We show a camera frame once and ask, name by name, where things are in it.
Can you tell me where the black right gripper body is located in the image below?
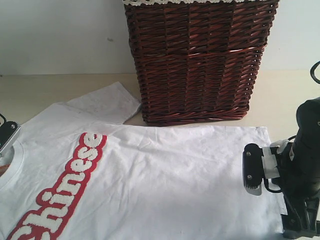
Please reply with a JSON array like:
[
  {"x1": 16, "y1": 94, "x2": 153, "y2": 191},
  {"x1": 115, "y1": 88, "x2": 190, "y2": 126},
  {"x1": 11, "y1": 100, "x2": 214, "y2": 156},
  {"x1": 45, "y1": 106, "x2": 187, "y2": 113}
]
[{"x1": 272, "y1": 141, "x2": 320, "y2": 234}]

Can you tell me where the white t-shirt red lettering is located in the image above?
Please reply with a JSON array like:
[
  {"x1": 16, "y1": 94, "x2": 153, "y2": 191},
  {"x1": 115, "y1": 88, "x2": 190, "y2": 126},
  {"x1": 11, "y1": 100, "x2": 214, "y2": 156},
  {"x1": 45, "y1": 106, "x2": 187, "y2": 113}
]
[{"x1": 0, "y1": 83, "x2": 282, "y2": 240}]

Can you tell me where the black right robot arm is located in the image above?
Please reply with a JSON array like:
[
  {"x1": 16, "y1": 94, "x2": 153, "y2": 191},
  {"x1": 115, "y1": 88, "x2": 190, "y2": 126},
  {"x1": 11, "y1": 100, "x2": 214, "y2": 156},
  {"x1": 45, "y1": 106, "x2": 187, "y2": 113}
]
[{"x1": 276, "y1": 98, "x2": 320, "y2": 240}]

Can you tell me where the brown wicker basket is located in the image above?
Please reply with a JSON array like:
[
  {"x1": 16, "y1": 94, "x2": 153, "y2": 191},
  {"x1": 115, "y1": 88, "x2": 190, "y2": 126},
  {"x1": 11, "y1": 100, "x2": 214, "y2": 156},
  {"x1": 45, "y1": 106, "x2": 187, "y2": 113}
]
[{"x1": 123, "y1": 0, "x2": 279, "y2": 126}]

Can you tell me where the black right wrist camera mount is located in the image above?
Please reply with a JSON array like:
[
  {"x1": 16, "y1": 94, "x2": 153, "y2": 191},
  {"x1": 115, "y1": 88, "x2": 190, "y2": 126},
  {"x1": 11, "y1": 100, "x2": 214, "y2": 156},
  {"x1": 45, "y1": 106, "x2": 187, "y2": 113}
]
[{"x1": 242, "y1": 139, "x2": 289, "y2": 196}]

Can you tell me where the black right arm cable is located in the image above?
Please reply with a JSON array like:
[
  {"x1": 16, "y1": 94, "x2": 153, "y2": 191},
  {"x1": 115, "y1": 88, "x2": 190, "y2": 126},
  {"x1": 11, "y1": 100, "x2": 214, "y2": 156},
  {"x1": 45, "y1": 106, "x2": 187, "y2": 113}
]
[{"x1": 309, "y1": 59, "x2": 320, "y2": 86}]

